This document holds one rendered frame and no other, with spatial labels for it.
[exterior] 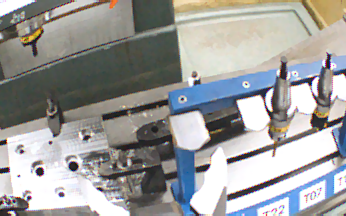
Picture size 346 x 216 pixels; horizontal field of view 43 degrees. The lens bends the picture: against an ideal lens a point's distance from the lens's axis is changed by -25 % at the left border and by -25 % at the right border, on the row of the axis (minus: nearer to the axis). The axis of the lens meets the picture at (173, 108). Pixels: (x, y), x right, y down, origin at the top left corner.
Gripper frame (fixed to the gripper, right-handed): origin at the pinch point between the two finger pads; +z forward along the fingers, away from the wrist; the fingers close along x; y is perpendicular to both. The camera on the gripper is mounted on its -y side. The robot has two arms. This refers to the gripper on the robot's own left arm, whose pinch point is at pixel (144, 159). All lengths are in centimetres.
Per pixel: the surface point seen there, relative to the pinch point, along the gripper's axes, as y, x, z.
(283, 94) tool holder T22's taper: 18.7, 24.2, 18.6
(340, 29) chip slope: 62, 80, 75
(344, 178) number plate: 51, 47, 13
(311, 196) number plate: 51, 35, 12
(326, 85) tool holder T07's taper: 19.4, 34.9, 18.7
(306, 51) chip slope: 70, 62, 74
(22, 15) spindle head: -13.5, -11.7, 13.8
